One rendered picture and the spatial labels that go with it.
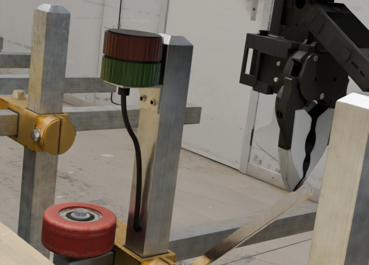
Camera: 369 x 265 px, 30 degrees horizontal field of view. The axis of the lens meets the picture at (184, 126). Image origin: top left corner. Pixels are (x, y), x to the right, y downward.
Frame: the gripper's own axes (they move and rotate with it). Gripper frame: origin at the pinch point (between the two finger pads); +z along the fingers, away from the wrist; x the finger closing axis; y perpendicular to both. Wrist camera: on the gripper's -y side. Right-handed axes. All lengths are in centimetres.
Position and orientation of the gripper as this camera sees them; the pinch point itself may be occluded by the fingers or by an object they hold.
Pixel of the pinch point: (299, 181)
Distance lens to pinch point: 71.1
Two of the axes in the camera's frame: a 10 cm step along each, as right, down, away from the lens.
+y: -6.3, -2.6, 7.3
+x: -7.6, 0.5, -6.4
